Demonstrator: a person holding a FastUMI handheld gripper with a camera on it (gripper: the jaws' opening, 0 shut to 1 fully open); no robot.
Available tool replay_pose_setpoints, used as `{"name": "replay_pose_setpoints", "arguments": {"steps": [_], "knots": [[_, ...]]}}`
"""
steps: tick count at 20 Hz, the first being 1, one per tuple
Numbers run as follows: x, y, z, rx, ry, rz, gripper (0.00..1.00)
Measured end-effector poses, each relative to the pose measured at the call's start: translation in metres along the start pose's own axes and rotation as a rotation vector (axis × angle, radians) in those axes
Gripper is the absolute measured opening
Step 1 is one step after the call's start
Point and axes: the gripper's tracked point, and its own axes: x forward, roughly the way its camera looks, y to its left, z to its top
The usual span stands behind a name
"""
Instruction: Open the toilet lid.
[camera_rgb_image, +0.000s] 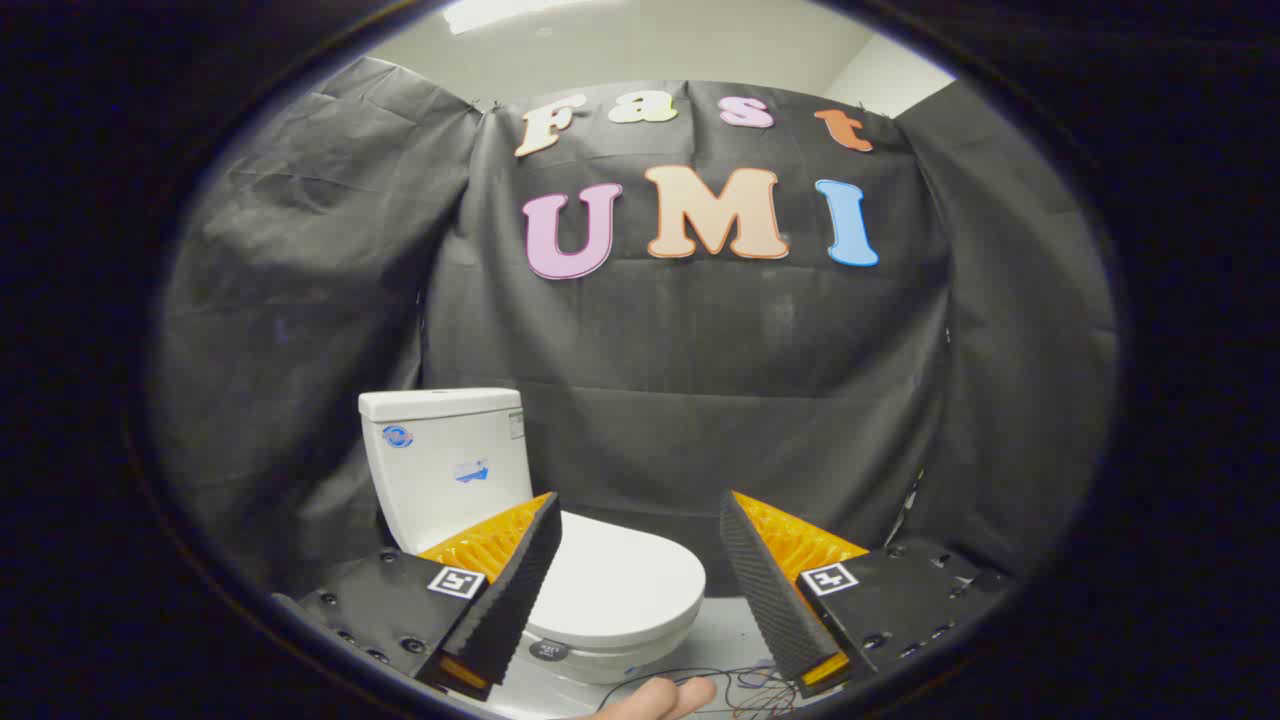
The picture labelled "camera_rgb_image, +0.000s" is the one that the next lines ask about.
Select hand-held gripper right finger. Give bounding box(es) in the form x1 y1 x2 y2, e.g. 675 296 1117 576
718 490 1016 699

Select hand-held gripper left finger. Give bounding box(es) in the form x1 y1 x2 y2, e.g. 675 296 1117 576
270 490 564 701

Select white toilet tank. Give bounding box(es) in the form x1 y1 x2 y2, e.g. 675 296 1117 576
358 388 536 556

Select black backdrop cloth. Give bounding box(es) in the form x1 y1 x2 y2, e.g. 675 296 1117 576
150 55 1119 601

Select ceiling light panel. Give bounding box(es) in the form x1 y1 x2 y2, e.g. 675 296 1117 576
443 0 563 35

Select tangle of floor cables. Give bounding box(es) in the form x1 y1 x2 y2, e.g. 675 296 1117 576
618 660 803 719

